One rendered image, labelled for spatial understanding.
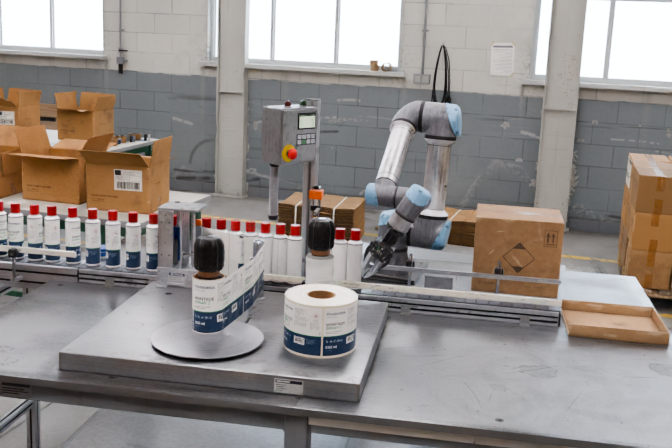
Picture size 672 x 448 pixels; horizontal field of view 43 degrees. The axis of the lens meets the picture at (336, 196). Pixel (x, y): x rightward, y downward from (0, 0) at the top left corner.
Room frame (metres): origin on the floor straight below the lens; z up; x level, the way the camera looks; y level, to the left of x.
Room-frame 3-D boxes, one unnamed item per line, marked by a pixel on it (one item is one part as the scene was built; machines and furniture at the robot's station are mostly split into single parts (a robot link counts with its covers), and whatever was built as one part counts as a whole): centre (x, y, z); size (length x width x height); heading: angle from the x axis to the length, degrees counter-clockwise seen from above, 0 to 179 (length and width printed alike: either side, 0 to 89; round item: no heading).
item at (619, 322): (2.66, -0.91, 0.85); 0.30 x 0.26 x 0.04; 81
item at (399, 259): (3.15, -0.22, 0.90); 0.15 x 0.15 x 0.10
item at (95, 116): (6.78, 2.02, 0.97); 0.43 x 0.42 x 0.37; 160
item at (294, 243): (2.83, 0.13, 0.98); 0.05 x 0.05 x 0.20
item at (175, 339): (2.25, 0.34, 0.89); 0.31 x 0.31 x 0.01
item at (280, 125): (2.92, 0.16, 1.38); 0.17 x 0.10 x 0.19; 136
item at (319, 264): (2.53, 0.04, 1.03); 0.09 x 0.09 x 0.30
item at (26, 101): (6.88, 2.65, 0.97); 0.42 x 0.39 x 0.37; 161
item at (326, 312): (2.26, 0.03, 0.95); 0.20 x 0.20 x 0.14
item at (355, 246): (2.80, -0.07, 0.98); 0.05 x 0.05 x 0.20
